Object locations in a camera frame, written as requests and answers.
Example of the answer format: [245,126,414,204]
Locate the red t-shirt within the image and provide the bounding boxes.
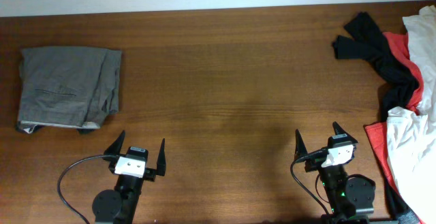
[364,32,424,193]

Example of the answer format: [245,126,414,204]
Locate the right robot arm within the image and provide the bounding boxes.
[290,122,376,223]

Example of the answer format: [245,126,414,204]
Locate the white t-shirt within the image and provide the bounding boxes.
[386,5,436,224]

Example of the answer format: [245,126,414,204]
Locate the black garment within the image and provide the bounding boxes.
[332,12,419,122]

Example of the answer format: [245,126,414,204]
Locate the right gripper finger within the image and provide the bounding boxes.
[294,129,308,161]
[332,121,358,145]

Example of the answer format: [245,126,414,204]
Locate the folded grey trousers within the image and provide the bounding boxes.
[16,46,122,133]

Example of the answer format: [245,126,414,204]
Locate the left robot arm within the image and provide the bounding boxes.
[92,131,166,224]

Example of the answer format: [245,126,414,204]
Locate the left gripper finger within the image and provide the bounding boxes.
[104,131,125,156]
[156,139,166,176]

